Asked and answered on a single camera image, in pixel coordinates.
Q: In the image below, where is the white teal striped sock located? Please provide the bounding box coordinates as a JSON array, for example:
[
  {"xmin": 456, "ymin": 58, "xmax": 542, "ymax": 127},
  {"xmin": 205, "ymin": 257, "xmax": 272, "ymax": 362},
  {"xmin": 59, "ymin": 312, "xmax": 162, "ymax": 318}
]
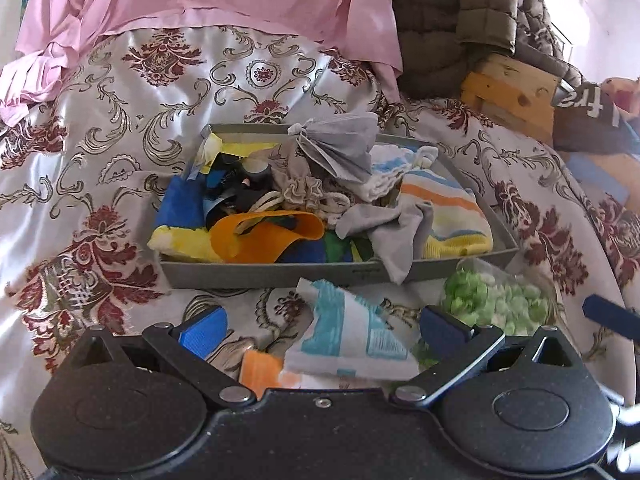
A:
[{"xmin": 284, "ymin": 277, "xmax": 421, "ymax": 381}]

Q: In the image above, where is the grey sock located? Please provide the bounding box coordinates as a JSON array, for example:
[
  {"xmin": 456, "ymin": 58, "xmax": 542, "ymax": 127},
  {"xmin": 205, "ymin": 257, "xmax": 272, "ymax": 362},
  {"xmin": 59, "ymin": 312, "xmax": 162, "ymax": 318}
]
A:
[{"xmin": 335, "ymin": 199, "xmax": 435, "ymax": 285}]

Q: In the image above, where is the orange blue cloth bag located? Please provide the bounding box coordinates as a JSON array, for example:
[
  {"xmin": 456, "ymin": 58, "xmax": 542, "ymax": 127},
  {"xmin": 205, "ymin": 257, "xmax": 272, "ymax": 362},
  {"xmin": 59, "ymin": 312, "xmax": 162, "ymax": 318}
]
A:
[{"xmin": 209, "ymin": 211, "xmax": 326, "ymax": 264}]

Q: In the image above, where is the grey tray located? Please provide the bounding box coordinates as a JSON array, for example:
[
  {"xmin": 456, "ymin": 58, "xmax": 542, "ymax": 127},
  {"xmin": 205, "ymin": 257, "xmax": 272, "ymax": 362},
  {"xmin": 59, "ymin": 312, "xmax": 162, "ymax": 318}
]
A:
[{"xmin": 157, "ymin": 122, "xmax": 521, "ymax": 291}]

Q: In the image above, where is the striped towel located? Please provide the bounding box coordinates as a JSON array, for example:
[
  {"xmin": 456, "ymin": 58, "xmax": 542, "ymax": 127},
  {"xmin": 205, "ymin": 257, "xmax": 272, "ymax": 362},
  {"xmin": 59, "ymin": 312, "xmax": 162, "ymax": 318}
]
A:
[{"xmin": 397, "ymin": 170, "xmax": 496, "ymax": 261}]

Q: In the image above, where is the brown quilted jacket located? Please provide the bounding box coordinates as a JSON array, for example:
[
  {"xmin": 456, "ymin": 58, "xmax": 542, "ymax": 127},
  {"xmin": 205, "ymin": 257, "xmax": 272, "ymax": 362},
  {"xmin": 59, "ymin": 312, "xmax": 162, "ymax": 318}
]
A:
[{"xmin": 392, "ymin": 0, "xmax": 583, "ymax": 101}]

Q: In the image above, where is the grey knotted cloth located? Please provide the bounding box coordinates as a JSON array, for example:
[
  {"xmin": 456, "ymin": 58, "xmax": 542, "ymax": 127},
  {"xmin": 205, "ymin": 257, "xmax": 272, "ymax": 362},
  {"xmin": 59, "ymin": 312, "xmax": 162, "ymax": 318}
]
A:
[{"xmin": 287, "ymin": 111, "xmax": 381, "ymax": 188}]

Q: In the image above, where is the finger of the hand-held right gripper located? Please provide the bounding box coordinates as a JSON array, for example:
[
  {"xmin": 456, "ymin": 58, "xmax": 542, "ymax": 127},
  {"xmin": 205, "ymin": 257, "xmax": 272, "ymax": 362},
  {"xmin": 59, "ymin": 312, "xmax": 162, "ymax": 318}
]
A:
[{"xmin": 582, "ymin": 294, "xmax": 640, "ymax": 333}]

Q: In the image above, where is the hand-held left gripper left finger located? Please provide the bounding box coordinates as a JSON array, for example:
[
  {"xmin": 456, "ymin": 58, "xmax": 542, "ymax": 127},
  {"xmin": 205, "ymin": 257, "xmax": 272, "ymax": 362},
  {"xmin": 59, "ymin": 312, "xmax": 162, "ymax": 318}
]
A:
[{"xmin": 62, "ymin": 306, "xmax": 257, "ymax": 407}]

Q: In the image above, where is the floral satin blanket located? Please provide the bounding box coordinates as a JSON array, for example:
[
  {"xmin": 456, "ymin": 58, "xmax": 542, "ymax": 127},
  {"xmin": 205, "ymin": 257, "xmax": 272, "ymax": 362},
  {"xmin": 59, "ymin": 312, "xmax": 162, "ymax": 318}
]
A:
[{"xmin": 0, "ymin": 25, "xmax": 640, "ymax": 480}]

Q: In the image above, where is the dark cloth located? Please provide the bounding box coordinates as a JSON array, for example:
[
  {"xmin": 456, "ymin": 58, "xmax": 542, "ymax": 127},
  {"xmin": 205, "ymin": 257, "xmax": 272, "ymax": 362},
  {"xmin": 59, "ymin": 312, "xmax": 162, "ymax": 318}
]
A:
[{"xmin": 202, "ymin": 152, "xmax": 273, "ymax": 228}]

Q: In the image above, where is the brown printed shirt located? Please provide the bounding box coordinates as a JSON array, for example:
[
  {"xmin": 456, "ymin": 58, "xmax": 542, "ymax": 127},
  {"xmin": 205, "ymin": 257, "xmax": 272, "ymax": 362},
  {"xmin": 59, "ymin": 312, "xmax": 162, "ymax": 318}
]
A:
[{"xmin": 550, "ymin": 82, "xmax": 640, "ymax": 153}]

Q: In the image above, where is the white patterned cloth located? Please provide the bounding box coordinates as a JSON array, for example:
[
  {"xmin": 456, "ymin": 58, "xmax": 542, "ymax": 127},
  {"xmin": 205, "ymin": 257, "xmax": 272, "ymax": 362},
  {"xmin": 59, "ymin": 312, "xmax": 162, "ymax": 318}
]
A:
[{"xmin": 370, "ymin": 144, "xmax": 441, "ymax": 203}]

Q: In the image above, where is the orange white box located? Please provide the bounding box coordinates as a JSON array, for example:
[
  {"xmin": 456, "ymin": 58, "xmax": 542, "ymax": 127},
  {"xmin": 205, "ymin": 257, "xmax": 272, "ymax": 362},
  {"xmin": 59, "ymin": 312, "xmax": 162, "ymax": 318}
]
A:
[{"xmin": 239, "ymin": 350, "xmax": 292, "ymax": 396}]

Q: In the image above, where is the beige frilly sock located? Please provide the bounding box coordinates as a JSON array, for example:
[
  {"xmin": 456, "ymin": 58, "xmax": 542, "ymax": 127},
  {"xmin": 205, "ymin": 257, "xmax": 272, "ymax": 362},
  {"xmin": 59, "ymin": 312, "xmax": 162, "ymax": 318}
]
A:
[{"xmin": 240, "ymin": 142, "xmax": 352, "ymax": 232}]

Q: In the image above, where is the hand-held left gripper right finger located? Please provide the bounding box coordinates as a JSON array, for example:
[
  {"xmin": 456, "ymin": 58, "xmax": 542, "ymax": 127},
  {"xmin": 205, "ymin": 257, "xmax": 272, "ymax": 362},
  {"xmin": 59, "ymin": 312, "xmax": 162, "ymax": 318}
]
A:
[{"xmin": 390, "ymin": 305, "xmax": 583, "ymax": 406}]

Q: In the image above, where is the bag of green pieces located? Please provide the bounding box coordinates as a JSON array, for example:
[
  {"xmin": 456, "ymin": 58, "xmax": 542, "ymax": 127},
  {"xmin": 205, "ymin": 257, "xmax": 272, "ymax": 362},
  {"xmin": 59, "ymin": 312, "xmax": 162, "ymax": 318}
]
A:
[{"xmin": 425, "ymin": 257, "xmax": 558, "ymax": 366}]

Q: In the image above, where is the wooden bunk frame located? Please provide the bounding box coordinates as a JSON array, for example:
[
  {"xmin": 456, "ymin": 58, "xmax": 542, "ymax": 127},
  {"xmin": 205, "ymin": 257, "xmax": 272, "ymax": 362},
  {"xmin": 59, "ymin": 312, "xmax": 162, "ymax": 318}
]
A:
[{"xmin": 460, "ymin": 54, "xmax": 561, "ymax": 146}]

